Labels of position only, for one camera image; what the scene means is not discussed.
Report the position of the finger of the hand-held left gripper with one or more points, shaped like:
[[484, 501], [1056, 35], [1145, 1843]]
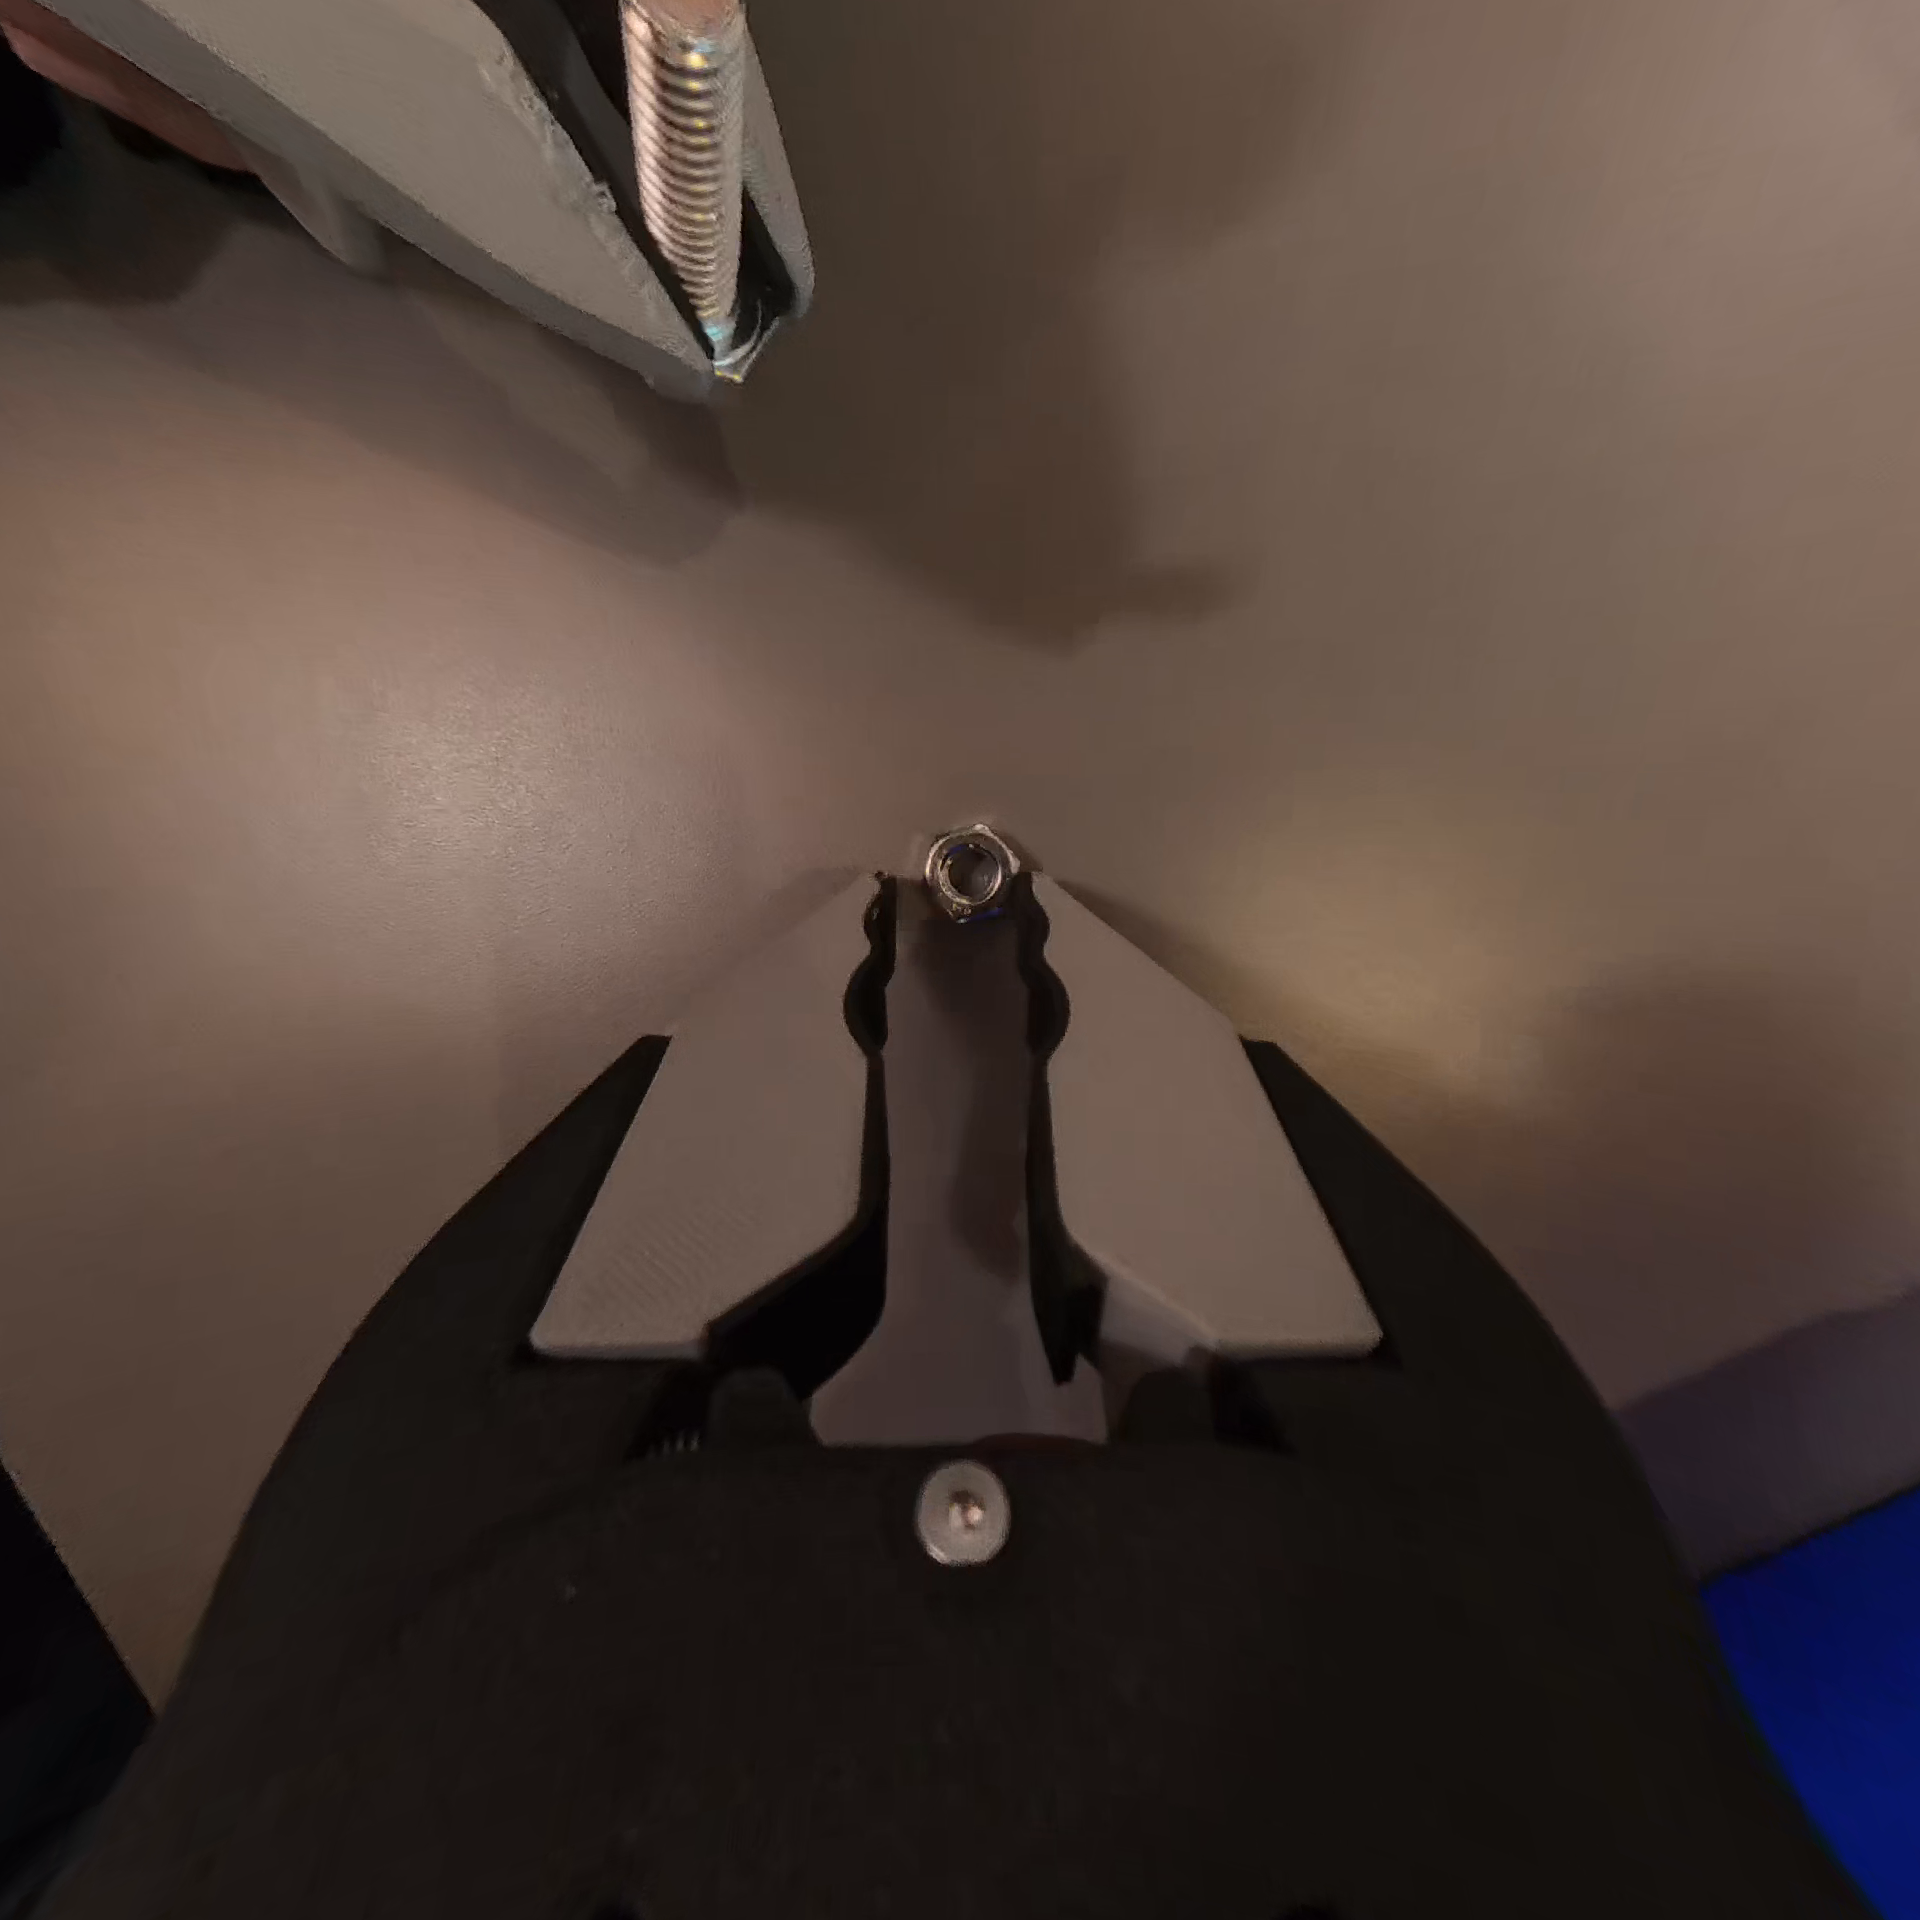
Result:
[[772, 150], [421, 135]]

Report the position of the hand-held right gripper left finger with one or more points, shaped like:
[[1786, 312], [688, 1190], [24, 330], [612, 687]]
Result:
[[705, 1184]]

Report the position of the steel hex bolt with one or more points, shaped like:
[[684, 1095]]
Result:
[[681, 150]]

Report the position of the person's left hand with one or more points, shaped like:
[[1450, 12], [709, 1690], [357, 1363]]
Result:
[[29, 68]]

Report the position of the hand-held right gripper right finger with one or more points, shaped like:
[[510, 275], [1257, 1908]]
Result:
[[1200, 1184]]

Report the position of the steel hex nut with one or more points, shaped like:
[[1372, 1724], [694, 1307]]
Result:
[[938, 878]]

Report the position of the blue plastic bin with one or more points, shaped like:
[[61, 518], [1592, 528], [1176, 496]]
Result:
[[1828, 1724]]

